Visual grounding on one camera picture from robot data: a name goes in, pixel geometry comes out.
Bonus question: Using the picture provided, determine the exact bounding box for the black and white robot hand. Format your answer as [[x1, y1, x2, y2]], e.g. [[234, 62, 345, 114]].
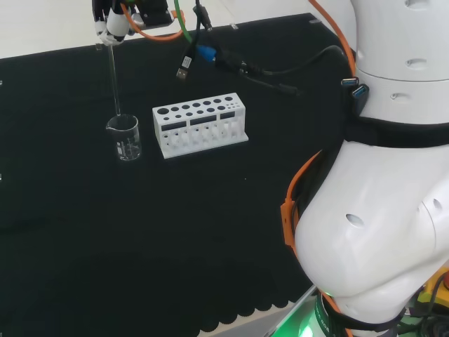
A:
[[91, 0, 175, 45]]

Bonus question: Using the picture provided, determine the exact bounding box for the thick black cable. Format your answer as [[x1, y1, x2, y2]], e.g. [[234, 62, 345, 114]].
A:
[[192, 0, 352, 98]]

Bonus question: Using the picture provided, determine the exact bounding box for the grey base plate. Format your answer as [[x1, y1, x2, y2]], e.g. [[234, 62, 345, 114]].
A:
[[198, 283, 320, 337]]

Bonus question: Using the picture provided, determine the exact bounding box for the yellow stop button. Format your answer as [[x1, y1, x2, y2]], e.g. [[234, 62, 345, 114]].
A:
[[416, 266, 449, 305]]

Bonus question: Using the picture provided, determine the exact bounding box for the orange cable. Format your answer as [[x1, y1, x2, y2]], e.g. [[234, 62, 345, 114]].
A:
[[119, 0, 358, 337]]

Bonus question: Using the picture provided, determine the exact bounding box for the blue cable connector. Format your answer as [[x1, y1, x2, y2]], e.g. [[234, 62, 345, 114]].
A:
[[195, 44, 217, 65]]

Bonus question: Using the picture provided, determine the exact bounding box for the black bench cloth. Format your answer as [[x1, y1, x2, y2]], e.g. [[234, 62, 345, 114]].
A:
[[0, 12, 358, 337]]

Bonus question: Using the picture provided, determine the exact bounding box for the black cable with USB plug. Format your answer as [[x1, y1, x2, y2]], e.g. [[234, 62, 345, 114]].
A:
[[175, 44, 196, 83]]

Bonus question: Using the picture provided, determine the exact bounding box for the clear glass rod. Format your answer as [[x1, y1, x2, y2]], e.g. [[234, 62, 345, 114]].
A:
[[108, 42, 122, 117]]

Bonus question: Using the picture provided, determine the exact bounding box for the black arm strap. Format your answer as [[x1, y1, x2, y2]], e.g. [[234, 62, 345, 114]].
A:
[[342, 112, 449, 149]]

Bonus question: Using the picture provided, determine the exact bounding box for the white test tube rack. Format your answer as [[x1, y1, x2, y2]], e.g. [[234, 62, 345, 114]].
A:
[[152, 92, 250, 160]]

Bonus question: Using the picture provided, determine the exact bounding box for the clear glass beaker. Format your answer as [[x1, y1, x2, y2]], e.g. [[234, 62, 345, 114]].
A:
[[105, 114, 142, 161]]

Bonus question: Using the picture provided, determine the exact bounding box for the green cable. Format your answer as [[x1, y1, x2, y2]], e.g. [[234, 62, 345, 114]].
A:
[[173, 0, 194, 46]]

